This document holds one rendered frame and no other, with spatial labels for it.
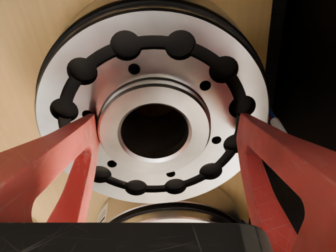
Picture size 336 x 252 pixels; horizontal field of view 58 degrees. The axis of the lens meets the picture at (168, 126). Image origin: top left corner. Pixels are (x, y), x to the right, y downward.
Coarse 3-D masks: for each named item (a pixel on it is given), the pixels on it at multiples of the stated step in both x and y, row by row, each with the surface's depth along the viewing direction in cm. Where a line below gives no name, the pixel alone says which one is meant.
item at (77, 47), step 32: (96, 32) 11; (128, 32) 11; (160, 32) 11; (192, 32) 11; (224, 32) 11; (64, 64) 11; (96, 64) 12; (128, 64) 11; (160, 64) 12; (192, 64) 12; (224, 64) 12; (256, 64) 12; (64, 96) 13; (96, 96) 12; (224, 96) 12; (256, 96) 13; (224, 128) 13; (224, 160) 15; (128, 192) 16; (160, 192) 16; (192, 192) 16
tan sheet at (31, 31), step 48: (0, 0) 13; (48, 0) 13; (240, 0) 13; (0, 48) 14; (48, 48) 14; (0, 96) 16; (0, 144) 17; (48, 192) 20; (96, 192) 20; (240, 192) 21
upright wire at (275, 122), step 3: (270, 108) 15; (270, 111) 14; (270, 114) 14; (273, 114) 14; (270, 117) 14; (273, 117) 14; (276, 117) 14; (270, 120) 14; (273, 120) 14; (276, 120) 13; (279, 120) 14; (270, 123) 14; (273, 123) 13; (276, 123) 13; (279, 123) 13; (276, 126) 13; (279, 126) 13; (282, 126) 13; (282, 129) 13
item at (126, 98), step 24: (120, 96) 12; (144, 96) 12; (168, 96) 12; (192, 96) 12; (120, 120) 12; (192, 120) 13; (120, 144) 13; (192, 144) 13; (144, 168) 14; (168, 168) 14
